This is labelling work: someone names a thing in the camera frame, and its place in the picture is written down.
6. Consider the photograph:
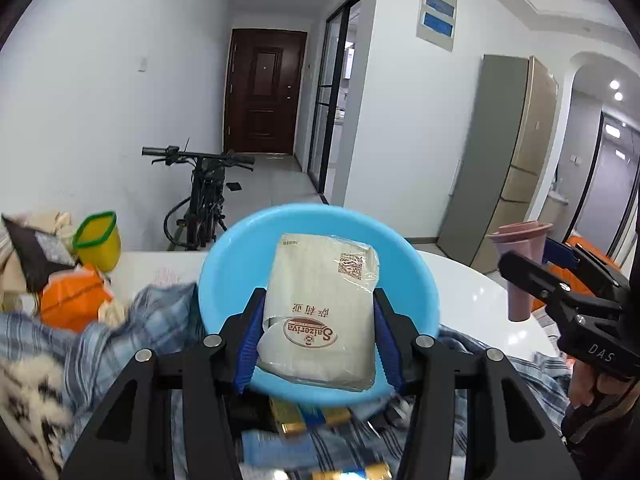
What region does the orange plastic bag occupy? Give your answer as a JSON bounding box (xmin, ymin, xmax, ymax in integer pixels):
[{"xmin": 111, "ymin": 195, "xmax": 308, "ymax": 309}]
[{"xmin": 40, "ymin": 265, "xmax": 113, "ymax": 333}]

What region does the wall electrical panel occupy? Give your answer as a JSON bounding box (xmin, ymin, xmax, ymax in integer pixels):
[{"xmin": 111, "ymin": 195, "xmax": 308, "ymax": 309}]
[{"xmin": 416, "ymin": 0, "xmax": 457, "ymax": 52}]

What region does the black framed sliding glass door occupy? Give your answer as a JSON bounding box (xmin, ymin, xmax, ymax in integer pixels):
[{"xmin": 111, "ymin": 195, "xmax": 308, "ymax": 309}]
[{"xmin": 306, "ymin": 0, "xmax": 362, "ymax": 206}]

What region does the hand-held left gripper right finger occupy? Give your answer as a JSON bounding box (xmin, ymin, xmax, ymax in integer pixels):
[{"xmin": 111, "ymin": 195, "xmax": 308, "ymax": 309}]
[{"xmin": 372, "ymin": 288, "xmax": 583, "ymax": 480}]

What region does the pink plastic cup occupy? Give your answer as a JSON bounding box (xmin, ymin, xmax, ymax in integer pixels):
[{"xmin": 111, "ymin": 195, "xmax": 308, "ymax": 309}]
[{"xmin": 487, "ymin": 221, "xmax": 553, "ymax": 322}]

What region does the black bicycle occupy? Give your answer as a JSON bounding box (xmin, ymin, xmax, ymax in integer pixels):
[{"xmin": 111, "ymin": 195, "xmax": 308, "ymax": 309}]
[{"xmin": 141, "ymin": 146, "xmax": 256, "ymax": 252}]

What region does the blue gold box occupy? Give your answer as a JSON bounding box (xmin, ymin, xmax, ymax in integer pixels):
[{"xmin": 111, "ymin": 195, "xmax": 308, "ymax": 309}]
[{"xmin": 299, "ymin": 404, "xmax": 327, "ymax": 427}]

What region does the beige grey refrigerator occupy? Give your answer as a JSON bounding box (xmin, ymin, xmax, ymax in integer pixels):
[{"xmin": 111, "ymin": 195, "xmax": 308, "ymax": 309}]
[{"xmin": 437, "ymin": 55, "xmax": 558, "ymax": 273}]

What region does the white black furry cloth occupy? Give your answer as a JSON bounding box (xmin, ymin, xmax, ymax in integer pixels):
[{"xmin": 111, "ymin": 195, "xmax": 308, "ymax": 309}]
[{"xmin": 0, "ymin": 355, "xmax": 76, "ymax": 480}]

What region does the beige tissue pack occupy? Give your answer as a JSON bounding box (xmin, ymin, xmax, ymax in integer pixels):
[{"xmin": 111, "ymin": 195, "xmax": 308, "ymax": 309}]
[{"xmin": 256, "ymin": 233, "xmax": 379, "ymax": 392}]

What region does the beige crumpled cloth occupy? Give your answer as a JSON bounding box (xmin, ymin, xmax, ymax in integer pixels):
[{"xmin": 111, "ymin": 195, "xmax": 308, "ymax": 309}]
[{"xmin": 0, "ymin": 210, "xmax": 73, "ymax": 311}]

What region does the blue plaid cloth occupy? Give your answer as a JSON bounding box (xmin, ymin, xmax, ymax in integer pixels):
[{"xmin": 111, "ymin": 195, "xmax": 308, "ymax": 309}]
[{"xmin": 0, "ymin": 282, "xmax": 573, "ymax": 480}]

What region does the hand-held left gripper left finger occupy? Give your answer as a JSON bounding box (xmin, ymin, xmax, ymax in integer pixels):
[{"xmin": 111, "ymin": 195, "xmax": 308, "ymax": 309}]
[{"xmin": 60, "ymin": 287, "xmax": 268, "ymax": 480}]

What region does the person's right hand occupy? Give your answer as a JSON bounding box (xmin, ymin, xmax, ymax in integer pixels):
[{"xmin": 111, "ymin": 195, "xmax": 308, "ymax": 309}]
[{"xmin": 567, "ymin": 360, "xmax": 603, "ymax": 409}]

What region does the blue plastic basin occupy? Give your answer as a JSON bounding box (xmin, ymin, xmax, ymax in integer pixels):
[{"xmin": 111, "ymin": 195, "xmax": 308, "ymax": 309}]
[{"xmin": 198, "ymin": 203, "xmax": 441, "ymax": 409}]

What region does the black fuzzy item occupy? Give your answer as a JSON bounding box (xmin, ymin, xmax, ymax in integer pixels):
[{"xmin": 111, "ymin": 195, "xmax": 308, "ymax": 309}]
[{"xmin": 227, "ymin": 399, "xmax": 273, "ymax": 432}]

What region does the yellow container with green rim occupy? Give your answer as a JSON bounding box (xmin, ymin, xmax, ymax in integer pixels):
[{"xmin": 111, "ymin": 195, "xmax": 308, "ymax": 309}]
[{"xmin": 72, "ymin": 211, "xmax": 122, "ymax": 273}]

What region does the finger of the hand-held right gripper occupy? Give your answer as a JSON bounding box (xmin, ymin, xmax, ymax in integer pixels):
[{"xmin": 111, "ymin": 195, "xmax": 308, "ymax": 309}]
[
  {"xmin": 545, "ymin": 237, "xmax": 632, "ymax": 293},
  {"xmin": 499, "ymin": 251, "xmax": 601, "ymax": 321}
]

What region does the dark snack bag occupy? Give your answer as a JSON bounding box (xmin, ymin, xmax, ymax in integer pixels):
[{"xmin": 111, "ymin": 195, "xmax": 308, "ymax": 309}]
[{"xmin": 2, "ymin": 214, "xmax": 78, "ymax": 293}]

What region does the dark brown entrance door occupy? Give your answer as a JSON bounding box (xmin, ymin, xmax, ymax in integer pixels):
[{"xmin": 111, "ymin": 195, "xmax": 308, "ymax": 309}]
[{"xmin": 223, "ymin": 29, "xmax": 307, "ymax": 156}]

